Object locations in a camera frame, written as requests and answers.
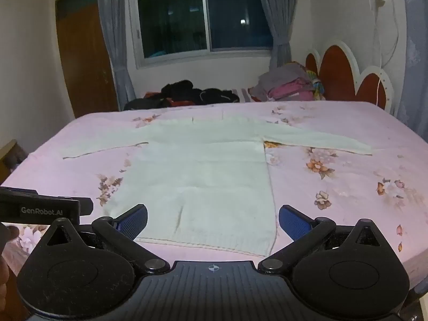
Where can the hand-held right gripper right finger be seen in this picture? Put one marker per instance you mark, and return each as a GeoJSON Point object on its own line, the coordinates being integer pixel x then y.
{"type": "Point", "coordinates": [294, 221]}

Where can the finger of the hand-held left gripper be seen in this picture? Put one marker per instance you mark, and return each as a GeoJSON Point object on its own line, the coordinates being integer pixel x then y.
{"type": "Point", "coordinates": [86, 206]}

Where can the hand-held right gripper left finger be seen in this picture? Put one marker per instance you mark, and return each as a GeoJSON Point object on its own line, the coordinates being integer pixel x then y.
{"type": "Point", "coordinates": [133, 220]}

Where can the white knit sweater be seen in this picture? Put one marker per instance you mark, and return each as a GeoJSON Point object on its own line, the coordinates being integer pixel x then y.
{"type": "Point", "coordinates": [200, 174]}

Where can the pile of black clothes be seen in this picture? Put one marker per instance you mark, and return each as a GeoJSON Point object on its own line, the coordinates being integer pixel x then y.
{"type": "Point", "coordinates": [187, 95]}

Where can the pile of colourful clothes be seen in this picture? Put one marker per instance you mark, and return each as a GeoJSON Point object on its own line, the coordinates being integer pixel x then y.
{"type": "Point", "coordinates": [287, 83]}

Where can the person's left hand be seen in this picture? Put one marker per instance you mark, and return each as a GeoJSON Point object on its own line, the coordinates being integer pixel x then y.
{"type": "Point", "coordinates": [6, 234]}

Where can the pink floral bed sheet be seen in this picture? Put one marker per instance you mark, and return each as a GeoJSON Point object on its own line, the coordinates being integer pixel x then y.
{"type": "Point", "coordinates": [334, 190]}

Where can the dark wooden bedside furniture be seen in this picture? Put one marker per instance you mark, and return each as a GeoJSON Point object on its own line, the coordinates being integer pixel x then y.
{"type": "Point", "coordinates": [11, 155]}

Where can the striped cloth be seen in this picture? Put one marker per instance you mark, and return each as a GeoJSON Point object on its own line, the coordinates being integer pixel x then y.
{"type": "Point", "coordinates": [242, 94]}

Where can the brown wooden door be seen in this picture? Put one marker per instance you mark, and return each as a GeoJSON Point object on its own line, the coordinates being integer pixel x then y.
{"type": "Point", "coordinates": [83, 60]}

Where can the red and white headboard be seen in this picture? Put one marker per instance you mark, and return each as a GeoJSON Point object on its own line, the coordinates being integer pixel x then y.
{"type": "Point", "coordinates": [337, 73]}

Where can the grey curtain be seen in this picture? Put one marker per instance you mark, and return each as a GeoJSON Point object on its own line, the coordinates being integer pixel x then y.
{"type": "Point", "coordinates": [272, 20]}
{"type": "Point", "coordinates": [115, 40]}

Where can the blue patterned curtain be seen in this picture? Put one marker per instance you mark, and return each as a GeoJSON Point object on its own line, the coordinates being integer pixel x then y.
{"type": "Point", "coordinates": [416, 50]}

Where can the white framed window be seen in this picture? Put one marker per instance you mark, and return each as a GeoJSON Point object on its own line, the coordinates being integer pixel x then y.
{"type": "Point", "coordinates": [200, 16]}

